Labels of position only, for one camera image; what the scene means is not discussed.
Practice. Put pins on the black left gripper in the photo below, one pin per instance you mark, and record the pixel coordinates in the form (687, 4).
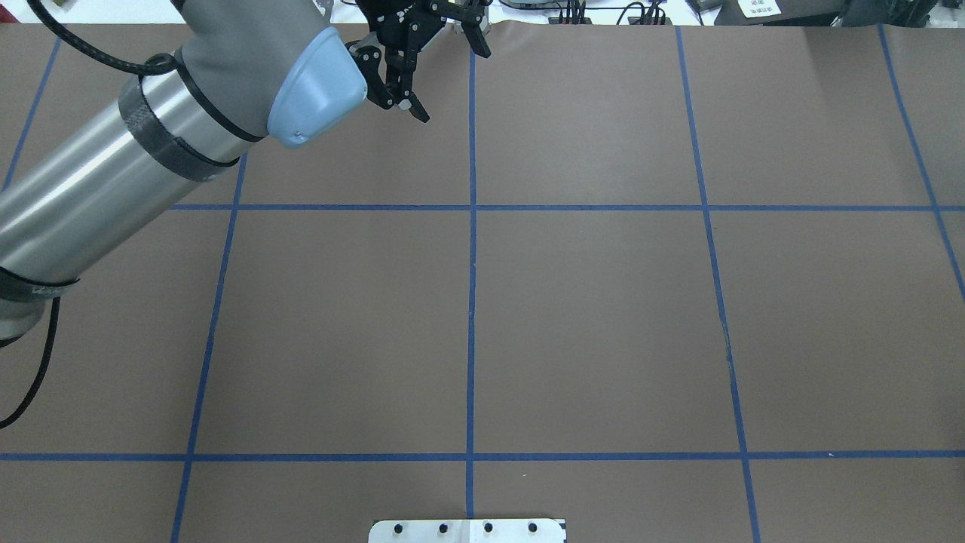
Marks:
(397, 47)

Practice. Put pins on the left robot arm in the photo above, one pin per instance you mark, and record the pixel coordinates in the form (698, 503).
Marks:
(251, 70)

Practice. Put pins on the black box with label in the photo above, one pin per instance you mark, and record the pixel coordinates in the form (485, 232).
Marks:
(778, 13)

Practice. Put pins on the white metal base plate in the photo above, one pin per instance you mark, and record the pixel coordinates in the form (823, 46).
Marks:
(470, 530)

